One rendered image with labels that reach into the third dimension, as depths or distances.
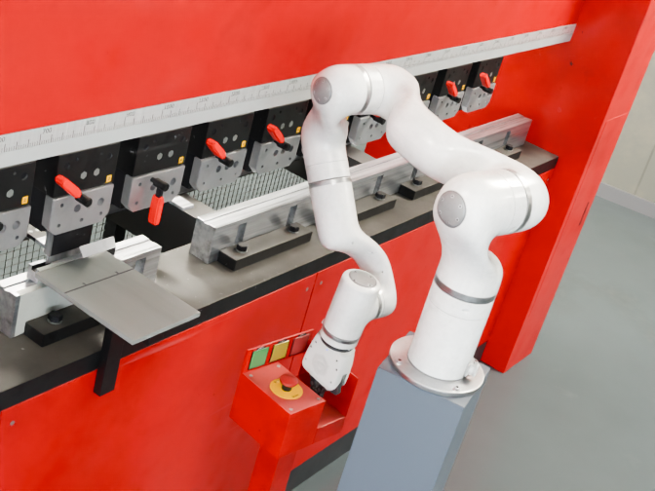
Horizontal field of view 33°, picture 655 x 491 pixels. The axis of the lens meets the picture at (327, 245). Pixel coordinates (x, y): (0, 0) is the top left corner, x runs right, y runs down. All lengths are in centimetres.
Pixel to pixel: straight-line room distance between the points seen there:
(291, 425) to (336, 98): 68
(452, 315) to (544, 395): 221
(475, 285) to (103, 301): 68
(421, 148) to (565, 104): 187
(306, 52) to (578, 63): 157
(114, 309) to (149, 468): 61
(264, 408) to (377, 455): 29
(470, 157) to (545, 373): 239
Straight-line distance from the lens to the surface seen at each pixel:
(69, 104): 195
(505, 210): 191
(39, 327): 214
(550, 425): 405
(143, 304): 208
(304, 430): 235
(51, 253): 214
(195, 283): 244
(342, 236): 224
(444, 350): 206
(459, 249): 194
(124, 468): 248
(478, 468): 369
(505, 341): 418
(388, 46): 274
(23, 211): 198
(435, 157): 202
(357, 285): 222
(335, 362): 232
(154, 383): 237
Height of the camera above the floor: 209
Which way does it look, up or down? 26 degrees down
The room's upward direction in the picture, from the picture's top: 16 degrees clockwise
